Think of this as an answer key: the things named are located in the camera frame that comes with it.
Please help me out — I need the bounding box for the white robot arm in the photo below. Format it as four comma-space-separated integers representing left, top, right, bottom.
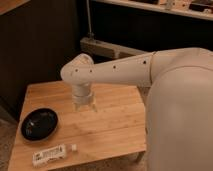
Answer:
60, 48, 213, 171

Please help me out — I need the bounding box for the wooden table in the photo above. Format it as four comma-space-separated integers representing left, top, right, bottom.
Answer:
8, 81, 146, 171

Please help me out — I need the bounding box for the metal vertical pipe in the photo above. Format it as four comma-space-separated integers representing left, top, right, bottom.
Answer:
86, 0, 94, 40

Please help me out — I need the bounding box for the black ceramic bowl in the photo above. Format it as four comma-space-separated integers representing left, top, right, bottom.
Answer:
21, 108, 58, 141

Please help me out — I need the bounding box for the wooden shelf with items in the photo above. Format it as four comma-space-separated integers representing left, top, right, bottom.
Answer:
94, 0, 213, 21

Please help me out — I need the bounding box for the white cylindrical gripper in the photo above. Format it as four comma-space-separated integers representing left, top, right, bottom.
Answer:
72, 83, 97, 112

